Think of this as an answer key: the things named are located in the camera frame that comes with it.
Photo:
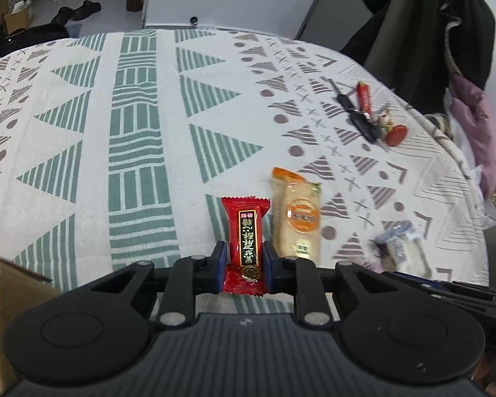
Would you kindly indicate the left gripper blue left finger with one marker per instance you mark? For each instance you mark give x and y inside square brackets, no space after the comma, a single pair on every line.
[218,261]

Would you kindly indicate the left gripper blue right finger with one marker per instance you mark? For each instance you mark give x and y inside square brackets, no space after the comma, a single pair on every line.
[271,263]

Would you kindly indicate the red candy bar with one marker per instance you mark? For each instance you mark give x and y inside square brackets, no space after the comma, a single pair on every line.
[244,273]

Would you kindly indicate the clear white cake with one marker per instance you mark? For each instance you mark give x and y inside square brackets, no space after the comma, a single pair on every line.
[403,244]

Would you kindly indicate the orange cracker pack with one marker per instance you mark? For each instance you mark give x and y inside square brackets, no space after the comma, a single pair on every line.
[296,205]

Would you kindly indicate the patterned white green bedspread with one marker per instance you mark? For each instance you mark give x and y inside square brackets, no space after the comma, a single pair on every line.
[119,147]

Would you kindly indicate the red base doll figurine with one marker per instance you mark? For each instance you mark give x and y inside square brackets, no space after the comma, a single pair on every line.
[393,134]

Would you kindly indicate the brown cardboard box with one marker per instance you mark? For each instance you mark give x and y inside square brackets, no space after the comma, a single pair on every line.
[20,289]

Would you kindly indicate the pink purple garment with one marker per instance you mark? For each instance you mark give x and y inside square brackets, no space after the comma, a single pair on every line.
[472,111]

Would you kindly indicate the black jacket on chair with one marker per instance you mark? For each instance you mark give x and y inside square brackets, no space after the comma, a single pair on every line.
[414,47]

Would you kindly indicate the black shoe left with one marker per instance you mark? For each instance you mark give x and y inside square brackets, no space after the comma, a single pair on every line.
[63,16]

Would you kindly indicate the black bag on floor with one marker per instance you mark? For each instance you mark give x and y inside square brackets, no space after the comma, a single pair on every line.
[25,38]

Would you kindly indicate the red keychain tag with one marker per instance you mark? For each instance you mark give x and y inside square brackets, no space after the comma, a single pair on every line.
[364,99]

